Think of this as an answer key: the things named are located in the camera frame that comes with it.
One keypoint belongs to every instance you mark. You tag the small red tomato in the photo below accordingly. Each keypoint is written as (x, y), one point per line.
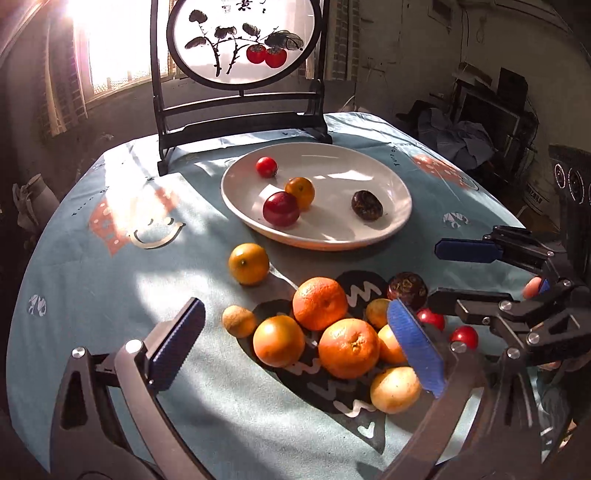
(266, 167)

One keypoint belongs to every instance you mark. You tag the light blue printed tablecloth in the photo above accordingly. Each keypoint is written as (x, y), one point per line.
(127, 248)

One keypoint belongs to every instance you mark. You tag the orange round citrus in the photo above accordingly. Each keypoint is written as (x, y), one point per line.
(278, 341)

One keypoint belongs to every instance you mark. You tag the checked curtain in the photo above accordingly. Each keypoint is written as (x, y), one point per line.
(342, 56)
(62, 104)

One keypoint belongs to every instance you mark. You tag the black framed round painted screen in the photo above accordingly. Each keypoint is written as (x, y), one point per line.
(251, 52)

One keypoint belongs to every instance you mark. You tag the white oval plate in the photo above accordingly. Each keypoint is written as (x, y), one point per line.
(337, 173)

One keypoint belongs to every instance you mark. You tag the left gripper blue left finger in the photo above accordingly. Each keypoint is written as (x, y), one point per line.
(169, 343)

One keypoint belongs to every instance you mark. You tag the large orange tangerine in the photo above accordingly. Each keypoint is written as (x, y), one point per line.
(349, 348)

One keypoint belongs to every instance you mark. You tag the dark brown passion fruit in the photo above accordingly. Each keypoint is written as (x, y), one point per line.
(409, 288)

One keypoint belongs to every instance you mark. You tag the pale yellow lemon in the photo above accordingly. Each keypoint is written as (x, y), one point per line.
(238, 321)

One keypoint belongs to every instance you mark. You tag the dark red plum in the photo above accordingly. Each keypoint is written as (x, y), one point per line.
(281, 209)

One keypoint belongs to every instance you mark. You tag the yellow orange fruit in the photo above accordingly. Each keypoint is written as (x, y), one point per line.
(249, 264)

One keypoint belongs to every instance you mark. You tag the small yellow kumquat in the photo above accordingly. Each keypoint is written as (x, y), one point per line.
(303, 190)

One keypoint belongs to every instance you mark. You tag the red cherry tomato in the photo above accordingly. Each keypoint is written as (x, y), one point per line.
(466, 335)
(427, 317)

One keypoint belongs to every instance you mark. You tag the right checked curtain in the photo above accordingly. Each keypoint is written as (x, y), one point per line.
(342, 56)

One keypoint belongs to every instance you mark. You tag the person's right hand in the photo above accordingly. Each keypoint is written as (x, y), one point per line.
(532, 288)

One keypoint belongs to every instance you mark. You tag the white ceramic jug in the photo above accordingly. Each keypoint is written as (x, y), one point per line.
(36, 203)

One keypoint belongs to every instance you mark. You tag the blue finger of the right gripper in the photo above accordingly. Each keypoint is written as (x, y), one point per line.
(471, 251)
(469, 305)

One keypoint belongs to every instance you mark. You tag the pile of dark clothes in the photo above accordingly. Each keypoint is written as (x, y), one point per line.
(466, 144)

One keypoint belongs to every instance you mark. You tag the small orange citrus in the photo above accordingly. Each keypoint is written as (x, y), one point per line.
(390, 349)

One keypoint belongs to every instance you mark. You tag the left checked curtain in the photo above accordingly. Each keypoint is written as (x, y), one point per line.
(62, 104)

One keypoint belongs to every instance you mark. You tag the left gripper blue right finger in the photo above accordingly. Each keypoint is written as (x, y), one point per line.
(419, 350)

